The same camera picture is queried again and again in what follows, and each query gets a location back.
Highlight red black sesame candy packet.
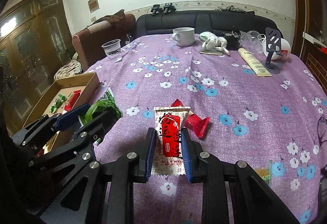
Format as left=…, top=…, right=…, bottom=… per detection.
left=64, top=90, right=81, bottom=112

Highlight green snack packet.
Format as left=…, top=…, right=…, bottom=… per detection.
left=78, top=88, right=123, bottom=145

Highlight white red snack packet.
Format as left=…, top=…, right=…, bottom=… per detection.
left=151, top=106, right=191, bottom=176

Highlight cardboard box tray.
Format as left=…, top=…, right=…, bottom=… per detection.
left=23, top=71, right=100, bottom=153

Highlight small green yellow candy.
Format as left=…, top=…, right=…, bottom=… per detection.
left=254, top=160, right=272, bottom=186

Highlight patterned blanket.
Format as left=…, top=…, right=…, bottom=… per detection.
left=54, top=52, right=83, bottom=81

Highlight red small snack packet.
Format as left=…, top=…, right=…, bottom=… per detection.
left=170, top=99, right=210, bottom=143

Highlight clear plastic cup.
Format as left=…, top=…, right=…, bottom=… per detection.
left=101, top=39, right=122, bottom=63

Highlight wooden cabinet doors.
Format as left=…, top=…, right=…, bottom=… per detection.
left=1, top=0, right=75, bottom=135

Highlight purple floral tablecloth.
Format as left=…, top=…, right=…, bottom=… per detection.
left=89, top=35, right=326, bottom=223

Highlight brown armchair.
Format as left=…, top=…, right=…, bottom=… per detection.
left=72, top=9, right=136, bottom=71

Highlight eyeglasses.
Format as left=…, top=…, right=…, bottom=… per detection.
left=317, top=115, right=327, bottom=146

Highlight black leather sofa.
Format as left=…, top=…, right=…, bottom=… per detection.
left=133, top=10, right=278, bottom=37

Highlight white ceramic mug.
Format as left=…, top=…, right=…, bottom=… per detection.
left=171, top=28, right=195, bottom=47

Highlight cream tube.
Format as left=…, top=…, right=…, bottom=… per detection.
left=238, top=48, right=272, bottom=77

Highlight white crumpled cloth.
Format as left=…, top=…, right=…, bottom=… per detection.
left=198, top=31, right=230, bottom=56

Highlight white bowl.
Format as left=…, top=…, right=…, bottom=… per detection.
left=262, top=37, right=291, bottom=60

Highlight black small container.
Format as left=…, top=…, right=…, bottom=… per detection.
left=224, top=32, right=241, bottom=51

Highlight clear glass jar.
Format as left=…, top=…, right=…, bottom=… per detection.
left=240, top=30, right=263, bottom=54

